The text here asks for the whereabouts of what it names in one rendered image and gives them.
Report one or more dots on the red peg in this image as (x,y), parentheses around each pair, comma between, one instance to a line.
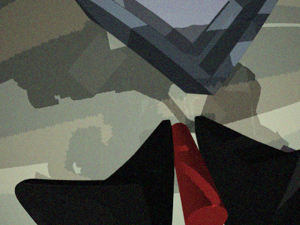
(201,201)

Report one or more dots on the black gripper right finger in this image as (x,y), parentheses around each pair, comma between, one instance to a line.
(256,182)

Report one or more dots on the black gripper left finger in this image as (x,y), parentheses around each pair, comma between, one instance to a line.
(140,192)

